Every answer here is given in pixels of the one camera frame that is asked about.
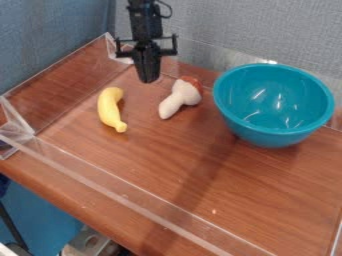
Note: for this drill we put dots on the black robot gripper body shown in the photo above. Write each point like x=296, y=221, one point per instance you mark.
x=145, y=25

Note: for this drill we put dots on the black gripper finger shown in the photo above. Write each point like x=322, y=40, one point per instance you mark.
x=155, y=62
x=137, y=56

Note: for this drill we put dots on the white mushroom with red cap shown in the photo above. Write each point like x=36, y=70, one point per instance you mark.
x=185, y=93

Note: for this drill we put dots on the blue plastic bowl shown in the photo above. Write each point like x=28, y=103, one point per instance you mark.
x=272, y=104

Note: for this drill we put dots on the yellow toy banana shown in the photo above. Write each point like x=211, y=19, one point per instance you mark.
x=108, y=110

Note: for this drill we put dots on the black stand leg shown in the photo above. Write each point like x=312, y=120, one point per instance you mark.
x=10, y=226

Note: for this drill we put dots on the clear acrylic barrier frame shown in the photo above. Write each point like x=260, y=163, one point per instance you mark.
x=176, y=187

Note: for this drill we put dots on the grey metal bracket under table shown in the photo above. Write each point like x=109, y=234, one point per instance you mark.
x=89, y=243

